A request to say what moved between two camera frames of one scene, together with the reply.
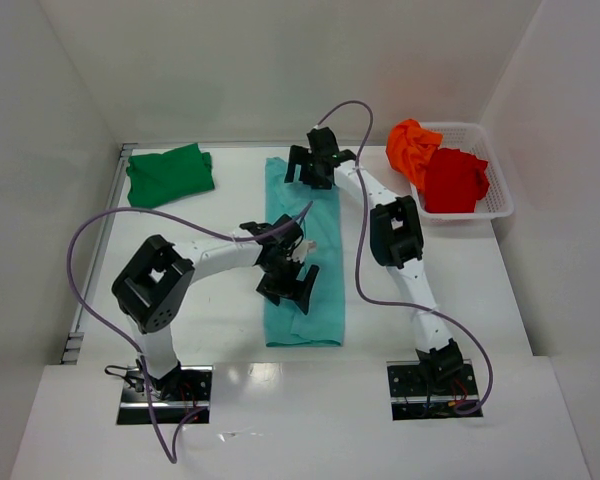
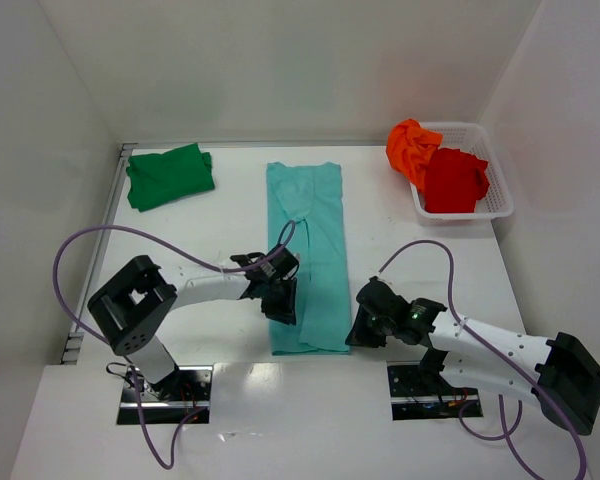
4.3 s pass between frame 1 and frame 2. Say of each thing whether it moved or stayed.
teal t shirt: stayed
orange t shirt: stayed
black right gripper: moved
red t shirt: stayed
